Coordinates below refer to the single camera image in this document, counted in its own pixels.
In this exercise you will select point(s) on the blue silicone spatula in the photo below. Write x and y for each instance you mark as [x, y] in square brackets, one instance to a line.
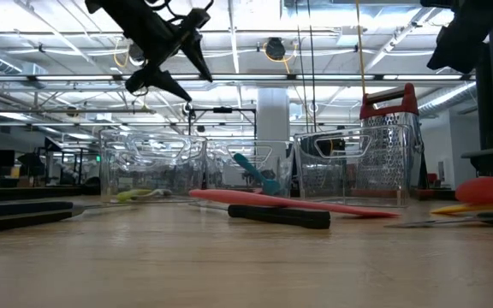
[270, 187]

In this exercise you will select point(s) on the long ceiling light strip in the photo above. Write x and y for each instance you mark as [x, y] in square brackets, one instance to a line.
[75, 77]

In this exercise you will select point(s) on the yellow silicone spatula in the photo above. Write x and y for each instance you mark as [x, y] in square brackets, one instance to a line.
[465, 209]

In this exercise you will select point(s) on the red silicone spoon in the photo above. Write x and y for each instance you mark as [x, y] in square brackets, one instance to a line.
[486, 190]

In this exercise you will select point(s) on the black equipment cart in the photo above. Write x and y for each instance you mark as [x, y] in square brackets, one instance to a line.
[490, 160]

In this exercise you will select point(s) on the black background gantry frame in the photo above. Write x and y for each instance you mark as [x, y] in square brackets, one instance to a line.
[223, 110]

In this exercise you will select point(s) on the black metal table frame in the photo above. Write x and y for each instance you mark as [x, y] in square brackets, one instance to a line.
[15, 194]

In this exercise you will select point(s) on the background robot station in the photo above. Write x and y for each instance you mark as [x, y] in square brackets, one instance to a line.
[32, 164]

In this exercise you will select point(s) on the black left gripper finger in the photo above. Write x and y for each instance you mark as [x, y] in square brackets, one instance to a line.
[195, 51]
[152, 79]

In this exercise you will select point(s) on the clear plastic bin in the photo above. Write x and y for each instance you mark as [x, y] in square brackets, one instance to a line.
[340, 179]
[229, 171]
[152, 171]

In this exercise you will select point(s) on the red metal box grater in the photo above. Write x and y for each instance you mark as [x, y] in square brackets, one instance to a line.
[370, 114]

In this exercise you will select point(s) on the pink silicone spatula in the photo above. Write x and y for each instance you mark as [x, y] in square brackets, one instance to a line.
[272, 199]

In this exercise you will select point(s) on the light green silicone spoon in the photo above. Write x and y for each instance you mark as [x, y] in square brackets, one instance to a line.
[128, 196]

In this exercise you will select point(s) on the white building column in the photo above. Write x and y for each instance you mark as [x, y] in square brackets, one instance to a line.
[272, 115]

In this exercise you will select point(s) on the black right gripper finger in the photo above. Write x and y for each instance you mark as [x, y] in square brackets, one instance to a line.
[458, 45]

